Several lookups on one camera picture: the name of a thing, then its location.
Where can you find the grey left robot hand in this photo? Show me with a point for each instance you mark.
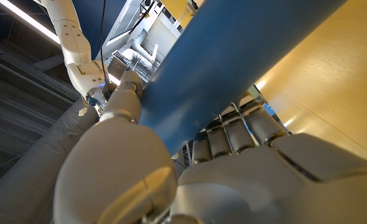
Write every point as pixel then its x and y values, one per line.
pixel 233 186

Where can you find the blue metal bottle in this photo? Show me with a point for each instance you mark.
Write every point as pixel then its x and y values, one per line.
pixel 227 62

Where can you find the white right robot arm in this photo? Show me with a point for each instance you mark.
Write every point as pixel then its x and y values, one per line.
pixel 73 40

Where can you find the white ceiling pipe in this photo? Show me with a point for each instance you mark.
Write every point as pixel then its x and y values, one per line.
pixel 137 54

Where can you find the ceiling light strip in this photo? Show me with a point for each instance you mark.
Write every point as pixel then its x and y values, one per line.
pixel 28 20

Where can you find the insulated ceiling duct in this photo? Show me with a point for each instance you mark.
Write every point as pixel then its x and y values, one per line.
pixel 31 174

